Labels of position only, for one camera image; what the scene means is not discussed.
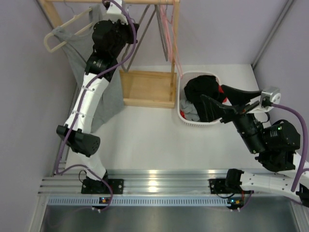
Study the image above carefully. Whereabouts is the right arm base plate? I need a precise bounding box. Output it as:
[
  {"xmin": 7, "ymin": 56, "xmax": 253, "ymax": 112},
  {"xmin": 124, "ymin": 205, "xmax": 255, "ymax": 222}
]
[{"xmin": 209, "ymin": 178, "xmax": 230, "ymax": 194}]

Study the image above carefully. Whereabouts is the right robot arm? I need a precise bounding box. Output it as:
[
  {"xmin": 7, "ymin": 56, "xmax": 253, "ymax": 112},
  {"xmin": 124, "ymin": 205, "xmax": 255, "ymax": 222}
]
[{"xmin": 201, "ymin": 85, "xmax": 309, "ymax": 207}]

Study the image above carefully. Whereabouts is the red tank top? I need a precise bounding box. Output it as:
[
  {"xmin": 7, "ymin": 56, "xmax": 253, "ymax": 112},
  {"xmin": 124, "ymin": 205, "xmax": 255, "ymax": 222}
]
[{"xmin": 184, "ymin": 84, "xmax": 227, "ymax": 116}]

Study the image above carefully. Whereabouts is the light grey tank top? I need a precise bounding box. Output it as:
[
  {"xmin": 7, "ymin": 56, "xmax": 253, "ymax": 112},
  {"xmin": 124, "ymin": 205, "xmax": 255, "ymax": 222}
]
[{"xmin": 180, "ymin": 99, "xmax": 200, "ymax": 122}]

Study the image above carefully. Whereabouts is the cream hanger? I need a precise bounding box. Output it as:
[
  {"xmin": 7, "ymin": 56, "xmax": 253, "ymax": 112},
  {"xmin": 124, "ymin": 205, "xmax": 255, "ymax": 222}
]
[{"xmin": 43, "ymin": 4, "xmax": 105, "ymax": 53}]

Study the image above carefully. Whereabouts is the beige hanger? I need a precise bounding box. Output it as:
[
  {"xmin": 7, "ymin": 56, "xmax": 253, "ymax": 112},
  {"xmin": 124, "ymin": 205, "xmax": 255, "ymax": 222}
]
[{"xmin": 121, "ymin": 5, "xmax": 157, "ymax": 73}]

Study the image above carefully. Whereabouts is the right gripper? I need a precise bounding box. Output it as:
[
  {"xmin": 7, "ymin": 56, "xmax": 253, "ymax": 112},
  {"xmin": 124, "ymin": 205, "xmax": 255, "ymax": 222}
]
[{"xmin": 201, "ymin": 85, "xmax": 267, "ymax": 155}]

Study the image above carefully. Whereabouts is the slotted cable duct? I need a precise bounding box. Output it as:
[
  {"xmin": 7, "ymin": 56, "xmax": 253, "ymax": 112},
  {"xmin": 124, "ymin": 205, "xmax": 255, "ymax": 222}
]
[{"xmin": 47, "ymin": 196, "xmax": 240, "ymax": 207}]

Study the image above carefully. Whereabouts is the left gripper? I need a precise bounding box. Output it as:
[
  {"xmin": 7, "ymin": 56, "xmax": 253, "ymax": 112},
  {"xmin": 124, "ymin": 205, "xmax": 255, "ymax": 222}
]
[{"xmin": 108, "ymin": 14, "xmax": 138, "ymax": 58}]

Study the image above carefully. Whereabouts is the far grey tank top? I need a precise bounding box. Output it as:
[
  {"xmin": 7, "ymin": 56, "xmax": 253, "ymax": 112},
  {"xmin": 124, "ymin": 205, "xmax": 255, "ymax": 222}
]
[{"xmin": 53, "ymin": 3, "xmax": 124, "ymax": 133}]

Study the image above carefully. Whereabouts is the white plastic basket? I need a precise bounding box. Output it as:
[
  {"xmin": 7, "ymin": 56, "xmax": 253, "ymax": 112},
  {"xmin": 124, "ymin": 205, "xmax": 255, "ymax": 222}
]
[{"xmin": 176, "ymin": 71, "xmax": 220, "ymax": 128}]

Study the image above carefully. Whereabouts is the black tank top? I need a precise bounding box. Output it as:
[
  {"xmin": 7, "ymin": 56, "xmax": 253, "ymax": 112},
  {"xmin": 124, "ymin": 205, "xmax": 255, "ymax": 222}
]
[{"xmin": 184, "ymin": 75, "xmax": 227, "ymax": 122}]

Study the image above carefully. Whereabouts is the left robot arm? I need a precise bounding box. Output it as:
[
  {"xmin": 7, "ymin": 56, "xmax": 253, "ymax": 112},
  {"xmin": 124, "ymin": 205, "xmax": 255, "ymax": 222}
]
[{"xmin": 56, "ymin": 20, "xmax": 139, "ymax": 194}]

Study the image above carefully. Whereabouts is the wooden clothes rack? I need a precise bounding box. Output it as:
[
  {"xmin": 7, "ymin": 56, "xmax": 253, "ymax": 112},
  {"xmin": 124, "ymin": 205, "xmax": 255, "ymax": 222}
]
[{"xmin": 38, "ymin": 0, "xmax": 180, "ymax": 109}]

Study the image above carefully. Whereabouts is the aluminium mounting rail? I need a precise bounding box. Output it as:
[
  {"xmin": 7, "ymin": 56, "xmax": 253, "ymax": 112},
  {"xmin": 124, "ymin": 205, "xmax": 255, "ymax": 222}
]
[{"xmin": 38, "ymin": 168, "xmax": 290, "ymax": 196}]

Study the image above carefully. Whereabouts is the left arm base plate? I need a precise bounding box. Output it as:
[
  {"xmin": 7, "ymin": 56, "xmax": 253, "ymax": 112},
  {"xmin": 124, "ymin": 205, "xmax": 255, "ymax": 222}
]
[{"xmin": 81, "ymin": 177, "xmax": 124, "ymax": 195}]

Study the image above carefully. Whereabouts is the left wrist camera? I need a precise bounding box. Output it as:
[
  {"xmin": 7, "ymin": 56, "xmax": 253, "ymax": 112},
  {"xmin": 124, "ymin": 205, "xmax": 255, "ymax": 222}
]
[{"xmin": 104, "ymin": 0, "xmax": 128, "ymax": 25}]

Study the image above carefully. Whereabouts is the pink hanger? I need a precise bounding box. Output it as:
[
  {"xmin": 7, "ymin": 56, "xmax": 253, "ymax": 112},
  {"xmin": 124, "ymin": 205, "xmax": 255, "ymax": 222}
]
[
  {"xmin": 159, "ymin": 0, "xmax": 179, "ymax": 62},
  {"xmin": 159, "ymin": 0, "xmax": 183, "ymax": 77}
]

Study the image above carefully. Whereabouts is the taupe hanger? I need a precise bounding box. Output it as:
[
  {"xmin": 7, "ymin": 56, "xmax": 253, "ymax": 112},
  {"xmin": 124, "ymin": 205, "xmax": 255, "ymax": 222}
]
[{"xmin": 155, "ymin": 5, "xmax": 169, "ymax": 61}]

